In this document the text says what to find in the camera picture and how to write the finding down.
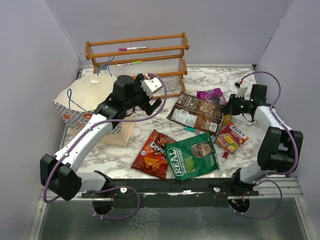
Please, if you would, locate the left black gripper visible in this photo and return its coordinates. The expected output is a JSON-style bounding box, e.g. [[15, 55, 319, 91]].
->
[[125, 74, 162, 116]]

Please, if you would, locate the brown kettle chips bag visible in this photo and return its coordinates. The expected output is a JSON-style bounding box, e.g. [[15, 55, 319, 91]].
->
[[167, 92, 224, 135]]

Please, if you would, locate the red Doritos chips bag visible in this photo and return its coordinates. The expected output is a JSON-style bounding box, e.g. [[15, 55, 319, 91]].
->
[[131, 129, 176, 180]]

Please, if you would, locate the blue checkered paper bag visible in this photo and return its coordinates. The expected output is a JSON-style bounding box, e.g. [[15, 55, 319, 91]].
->
[[52, 56, 136, 147]]

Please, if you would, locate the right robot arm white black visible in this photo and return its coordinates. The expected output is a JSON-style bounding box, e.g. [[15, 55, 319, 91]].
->
[[221, 84, 304, 196]]

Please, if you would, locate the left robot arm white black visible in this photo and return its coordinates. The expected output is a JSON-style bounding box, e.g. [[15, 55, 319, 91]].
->
[[40, 73, 167, 203]]

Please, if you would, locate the orange Fox's fruit candy bag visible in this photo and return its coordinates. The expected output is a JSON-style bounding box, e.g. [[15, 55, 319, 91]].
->
[[215, 114, 249, 154]]

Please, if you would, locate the teal Fox's mint candy bag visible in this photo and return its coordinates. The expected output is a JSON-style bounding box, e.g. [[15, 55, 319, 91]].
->
[[184, 126, 216, 143]]

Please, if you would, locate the green Real chips bag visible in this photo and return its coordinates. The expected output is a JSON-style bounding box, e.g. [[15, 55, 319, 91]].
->
[[164, 132, 219, 181]]

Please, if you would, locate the purple snack packet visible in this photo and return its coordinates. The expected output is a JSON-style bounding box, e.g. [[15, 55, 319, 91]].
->
[[196, 88, 227, 106]]

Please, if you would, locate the green marker pen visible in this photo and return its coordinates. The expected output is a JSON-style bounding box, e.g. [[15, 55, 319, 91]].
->
[[115, 60, 143, 67]]

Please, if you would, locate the small red lip balm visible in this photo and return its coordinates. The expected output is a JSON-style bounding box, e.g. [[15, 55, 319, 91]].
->
[[221, 151, 229, 163]]

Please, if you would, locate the wooden two-tier shelf rack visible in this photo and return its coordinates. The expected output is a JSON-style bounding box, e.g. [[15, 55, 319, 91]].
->
[[84, 32, 190, 98]]

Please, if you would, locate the pink marker pen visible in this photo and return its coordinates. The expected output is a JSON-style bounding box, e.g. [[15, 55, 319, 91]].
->
[[118, 46, 148, 52]]

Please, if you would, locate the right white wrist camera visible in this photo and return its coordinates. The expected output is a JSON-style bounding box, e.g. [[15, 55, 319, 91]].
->
[[234, 80, 248, 97]]

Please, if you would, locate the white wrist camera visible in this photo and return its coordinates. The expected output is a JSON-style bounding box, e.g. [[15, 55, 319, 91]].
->
[[141, 77, 163, 98], [234, 80, 248, 97]]

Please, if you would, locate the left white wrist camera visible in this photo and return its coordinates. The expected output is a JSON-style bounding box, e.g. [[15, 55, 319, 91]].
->
[[141, 77, 163, 98]]

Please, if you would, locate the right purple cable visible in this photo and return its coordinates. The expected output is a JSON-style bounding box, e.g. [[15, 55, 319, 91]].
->
[[228, 71, 299, 220]]

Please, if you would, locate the purple cable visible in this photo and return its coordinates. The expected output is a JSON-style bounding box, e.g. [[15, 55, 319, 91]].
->
[[228, 71, 299, 220], [42, 72, 168, 220]]

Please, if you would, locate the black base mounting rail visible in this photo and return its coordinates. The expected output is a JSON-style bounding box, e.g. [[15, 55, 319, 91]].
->
[[81, 177, 259, 208]]

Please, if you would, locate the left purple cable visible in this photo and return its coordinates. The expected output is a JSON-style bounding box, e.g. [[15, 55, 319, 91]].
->
[[42, 72, 168, 220]]

